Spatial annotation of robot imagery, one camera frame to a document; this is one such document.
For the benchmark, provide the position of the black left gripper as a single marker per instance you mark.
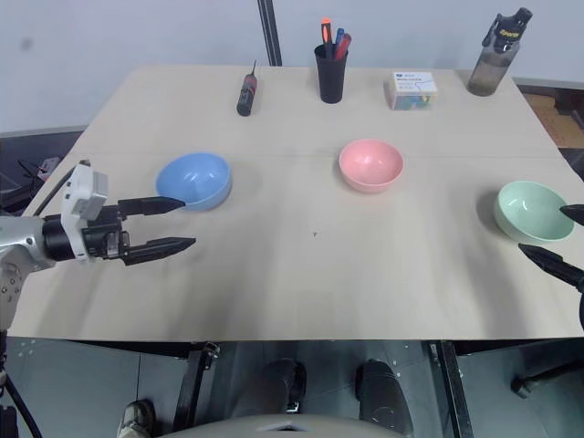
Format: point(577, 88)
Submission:
point(102, 237)

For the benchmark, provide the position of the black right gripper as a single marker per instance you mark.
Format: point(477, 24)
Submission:
point(581, 308)

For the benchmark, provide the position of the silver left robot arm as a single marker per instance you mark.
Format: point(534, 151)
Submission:
point(18, 242)

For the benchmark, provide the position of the light green plastic bowl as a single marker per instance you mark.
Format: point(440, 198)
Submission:
point(531, 214)

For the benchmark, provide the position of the blue plastic bowl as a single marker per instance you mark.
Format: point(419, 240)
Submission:
point(196, 175)

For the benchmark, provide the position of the black chair base caster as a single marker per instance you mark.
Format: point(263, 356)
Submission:
point(543, 378)

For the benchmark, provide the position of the black table leg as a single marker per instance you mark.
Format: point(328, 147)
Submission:
point(194, 383)
point(454, 388)

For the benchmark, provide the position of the black screwdriver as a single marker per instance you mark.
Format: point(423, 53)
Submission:
point(247, 93)

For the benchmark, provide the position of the grey water bottle black lid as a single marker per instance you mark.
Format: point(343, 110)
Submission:
point(493, 64)

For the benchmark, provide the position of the grey sneaker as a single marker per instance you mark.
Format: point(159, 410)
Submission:
point(137, 417)

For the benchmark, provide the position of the pink-red plastic bowl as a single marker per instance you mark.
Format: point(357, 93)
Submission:
point(370, 164)

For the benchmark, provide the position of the small white card box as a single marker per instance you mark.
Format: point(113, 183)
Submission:
point(413, 91)

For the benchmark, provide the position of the black metal pole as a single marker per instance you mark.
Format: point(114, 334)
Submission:
point(271, 32)

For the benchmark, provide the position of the black pen cup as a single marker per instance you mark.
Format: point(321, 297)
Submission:
point(331, 80)

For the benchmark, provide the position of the grey robot torso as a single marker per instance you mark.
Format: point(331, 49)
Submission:
point(283, 426)

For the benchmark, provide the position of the dark rounded shape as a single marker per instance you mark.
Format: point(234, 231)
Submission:
point(381, 397)

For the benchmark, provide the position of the orange and black pen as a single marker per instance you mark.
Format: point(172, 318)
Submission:
point(327, 36)

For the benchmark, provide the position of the red pen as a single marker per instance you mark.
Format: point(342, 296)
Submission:
point(344, 45)

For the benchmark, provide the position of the blue pen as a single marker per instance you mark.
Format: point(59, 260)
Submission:
point(340, 40)

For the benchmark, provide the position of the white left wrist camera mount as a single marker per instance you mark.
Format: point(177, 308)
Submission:
point(84, 191)

